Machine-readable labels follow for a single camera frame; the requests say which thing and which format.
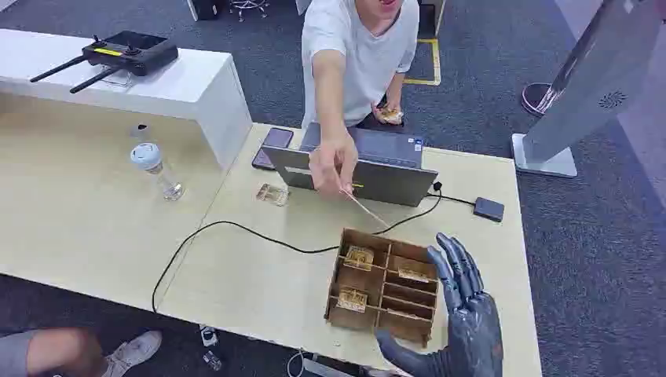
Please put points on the person's leg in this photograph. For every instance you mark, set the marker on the person's leg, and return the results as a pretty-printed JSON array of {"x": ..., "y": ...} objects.
[{"x": 47, "y": 354}]

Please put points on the black remote controller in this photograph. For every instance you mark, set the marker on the black remote controller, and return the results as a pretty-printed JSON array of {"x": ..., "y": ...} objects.
[{"x": 130, "y": 52}]

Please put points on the grey laptop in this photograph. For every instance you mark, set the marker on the grey laptop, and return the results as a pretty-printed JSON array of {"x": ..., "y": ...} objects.
[{"x": 387, "y": 177}]

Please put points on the clear water bottle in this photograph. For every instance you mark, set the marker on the clear water bottle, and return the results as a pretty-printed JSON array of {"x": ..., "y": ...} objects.
[{"x": 153, "y": 164}]

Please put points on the black box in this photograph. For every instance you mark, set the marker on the black box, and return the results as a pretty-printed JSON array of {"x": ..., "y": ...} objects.
[{"x": 207, "y": 8}]

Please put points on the grey kiosk stand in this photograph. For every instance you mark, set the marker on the grey kiosk stand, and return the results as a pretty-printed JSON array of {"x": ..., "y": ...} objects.
[{"x": 588, "y": 88}]

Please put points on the round stand base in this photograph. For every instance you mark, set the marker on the round stand base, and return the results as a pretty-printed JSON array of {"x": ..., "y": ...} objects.
[{"x": 533, "y": 99}]

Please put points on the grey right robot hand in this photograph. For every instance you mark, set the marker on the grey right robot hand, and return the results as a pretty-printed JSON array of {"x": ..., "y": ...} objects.
[{"x": 471, "y": 333}]

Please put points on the person's left hand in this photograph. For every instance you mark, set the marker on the person's left hand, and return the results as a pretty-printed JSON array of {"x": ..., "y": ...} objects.
[{"x": 379, "y": 114}]

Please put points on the wooden card box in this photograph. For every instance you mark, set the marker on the wooden card box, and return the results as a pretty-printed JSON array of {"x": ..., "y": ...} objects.
[{"x": 382, "y": 289}]

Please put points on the thin wooden stick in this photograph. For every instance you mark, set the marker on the thin wooden stick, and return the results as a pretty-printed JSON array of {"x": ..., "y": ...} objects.
[{"x": 367, "y": 209}]

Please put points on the person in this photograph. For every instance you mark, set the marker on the person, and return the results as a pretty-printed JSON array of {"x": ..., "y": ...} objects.
[{"x": 364, "y": 57}]

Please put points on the white raised counter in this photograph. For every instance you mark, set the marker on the white raised counter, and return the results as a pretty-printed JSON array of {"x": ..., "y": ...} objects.
[{"x": 171, "y": 91}]

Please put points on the chair wheel base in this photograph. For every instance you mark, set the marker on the chair wheel base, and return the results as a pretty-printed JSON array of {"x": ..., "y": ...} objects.
[{"x": 248, "y": 6}]

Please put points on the small clear plug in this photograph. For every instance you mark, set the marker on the small clear plug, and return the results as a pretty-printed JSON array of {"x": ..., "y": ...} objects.
[{"x": 212, "y": 360}]

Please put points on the white shoe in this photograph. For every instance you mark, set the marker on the white shoe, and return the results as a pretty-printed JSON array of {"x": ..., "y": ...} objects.
[{"x": 132, "y": 354}]

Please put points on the dark smartphone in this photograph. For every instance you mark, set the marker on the dark smartphone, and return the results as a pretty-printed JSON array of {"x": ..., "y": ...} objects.
[{"x": 277, "y": 139}]

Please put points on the black power adapter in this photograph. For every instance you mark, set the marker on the black power adapter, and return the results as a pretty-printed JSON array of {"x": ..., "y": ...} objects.
[{"x": 488, "y": 209}]

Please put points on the yellow floor tape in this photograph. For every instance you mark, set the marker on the yellow floor tape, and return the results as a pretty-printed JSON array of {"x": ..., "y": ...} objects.
[{"x": 436, "y": 62}]

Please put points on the small clear bottle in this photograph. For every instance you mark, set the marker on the small clear bottle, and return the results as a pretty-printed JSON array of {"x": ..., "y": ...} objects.
[{"x": 139, "y": 131}]

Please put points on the person's right hand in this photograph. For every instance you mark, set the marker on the person's right hand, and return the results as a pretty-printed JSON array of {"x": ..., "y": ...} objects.
[{"x": 333, "y": 164}]

